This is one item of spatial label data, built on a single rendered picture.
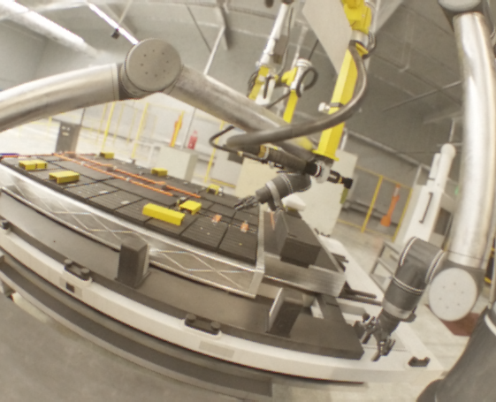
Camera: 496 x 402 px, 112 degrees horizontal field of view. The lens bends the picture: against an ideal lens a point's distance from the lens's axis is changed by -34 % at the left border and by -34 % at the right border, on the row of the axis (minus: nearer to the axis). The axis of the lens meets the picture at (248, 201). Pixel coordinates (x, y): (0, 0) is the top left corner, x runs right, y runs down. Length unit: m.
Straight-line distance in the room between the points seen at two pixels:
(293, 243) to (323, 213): 4.82
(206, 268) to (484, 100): 0.91
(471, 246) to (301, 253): 0.65
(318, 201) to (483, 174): 5.25
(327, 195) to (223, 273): 4.98
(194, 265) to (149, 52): 0.66
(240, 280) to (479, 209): 0.72
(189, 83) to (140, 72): 0.14
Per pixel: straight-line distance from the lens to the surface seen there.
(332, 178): 0.97
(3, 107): 0.94
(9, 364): 0.56
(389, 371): 0.98
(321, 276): 1.09
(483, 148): 0.57
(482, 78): 0.64
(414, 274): 0.74
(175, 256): 0.88
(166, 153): 5.73
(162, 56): 0.67
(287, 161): 0.85
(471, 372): 0.52
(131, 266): 0.76
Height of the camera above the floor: 1.34
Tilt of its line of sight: 10 degrees down
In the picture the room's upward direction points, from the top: 18 degrees clockwise
